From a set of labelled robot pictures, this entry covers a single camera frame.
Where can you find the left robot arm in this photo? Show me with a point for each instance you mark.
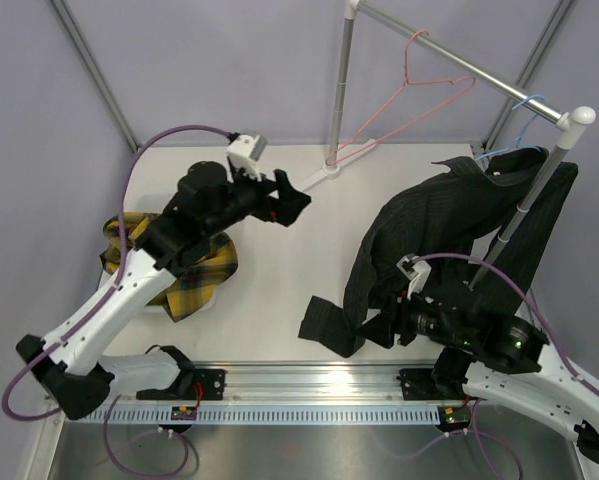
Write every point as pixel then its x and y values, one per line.
pixel 69 362

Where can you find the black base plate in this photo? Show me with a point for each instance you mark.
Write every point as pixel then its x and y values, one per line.
pixel 417 383
pixel 196 384

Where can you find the aluminium mounting rail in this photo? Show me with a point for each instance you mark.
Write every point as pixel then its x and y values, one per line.
pixel 245 383

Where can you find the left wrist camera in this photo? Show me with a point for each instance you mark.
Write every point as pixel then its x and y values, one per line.
pixel 244 152

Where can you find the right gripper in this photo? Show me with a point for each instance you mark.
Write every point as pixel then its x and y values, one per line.
pixel 395 318

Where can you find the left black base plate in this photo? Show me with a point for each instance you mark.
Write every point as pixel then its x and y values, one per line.
pixel 196 384

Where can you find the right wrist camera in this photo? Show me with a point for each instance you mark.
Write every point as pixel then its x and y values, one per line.
pixel 417 272

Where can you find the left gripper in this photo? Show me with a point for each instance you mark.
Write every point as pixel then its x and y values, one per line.
pixel 283 209

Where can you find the dark pinstripe shirt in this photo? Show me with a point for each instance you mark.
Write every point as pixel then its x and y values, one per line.
pixel 444 214

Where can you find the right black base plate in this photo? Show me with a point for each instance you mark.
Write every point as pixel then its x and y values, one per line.
pixel 417 383

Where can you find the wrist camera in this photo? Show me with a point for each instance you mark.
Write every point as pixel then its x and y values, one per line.
pixel 244 152
pixel 417 272

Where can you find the white slotted cable duct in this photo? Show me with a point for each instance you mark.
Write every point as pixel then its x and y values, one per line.
pixel 128 414

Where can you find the yellow plaid shirt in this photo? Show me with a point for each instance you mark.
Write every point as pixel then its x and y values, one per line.
pixel 193 289

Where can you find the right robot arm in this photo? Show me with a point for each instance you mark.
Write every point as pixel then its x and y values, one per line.
pixel 500 358

